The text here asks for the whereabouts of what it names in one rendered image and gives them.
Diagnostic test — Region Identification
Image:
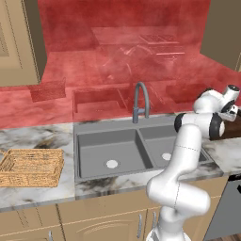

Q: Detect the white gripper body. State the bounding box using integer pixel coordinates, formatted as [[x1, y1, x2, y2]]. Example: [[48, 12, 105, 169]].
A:
[[218, 104, 240, 123]]

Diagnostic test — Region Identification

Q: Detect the grey arched faucet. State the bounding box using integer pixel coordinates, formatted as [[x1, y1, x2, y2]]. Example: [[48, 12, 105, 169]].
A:
[[131, 81, 152, 124]]

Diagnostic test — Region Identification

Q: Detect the grey double sink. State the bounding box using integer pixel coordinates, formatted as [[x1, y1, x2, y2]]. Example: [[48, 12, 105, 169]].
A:
[[72, 114, 218, 184]]

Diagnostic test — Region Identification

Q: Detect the beige panel under sink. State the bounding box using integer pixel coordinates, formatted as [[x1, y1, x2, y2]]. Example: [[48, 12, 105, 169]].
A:
[[56, 189, 158, 226]]

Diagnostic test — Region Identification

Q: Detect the wicker basket tray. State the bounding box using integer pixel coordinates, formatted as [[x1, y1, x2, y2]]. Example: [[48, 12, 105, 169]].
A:
[[0, 148, 66, 189]]

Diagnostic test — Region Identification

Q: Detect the dark brown wooden block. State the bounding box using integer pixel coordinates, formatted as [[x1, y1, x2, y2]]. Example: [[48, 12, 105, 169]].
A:
[[209, 107, 241, 141]]

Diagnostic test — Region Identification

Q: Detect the grey dishwasher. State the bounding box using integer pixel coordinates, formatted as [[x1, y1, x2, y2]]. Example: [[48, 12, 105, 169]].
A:
[[202, 174, 241, 241]]

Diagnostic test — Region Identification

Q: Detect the beige cupboard door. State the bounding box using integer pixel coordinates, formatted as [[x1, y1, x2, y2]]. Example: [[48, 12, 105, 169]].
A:
[[61, 209, 147, 241], [143, 206, 164, 241], [0, 225, 65, 241]]

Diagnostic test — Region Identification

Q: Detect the beige drawer front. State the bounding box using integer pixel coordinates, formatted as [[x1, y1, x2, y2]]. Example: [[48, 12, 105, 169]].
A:
[[0, 203, 61, 238]]

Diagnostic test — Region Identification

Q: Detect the beige wall cupboard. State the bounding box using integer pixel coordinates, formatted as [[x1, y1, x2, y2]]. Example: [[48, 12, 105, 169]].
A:
[[0, 0, 48, 88], [200, 0, 241, 72]]

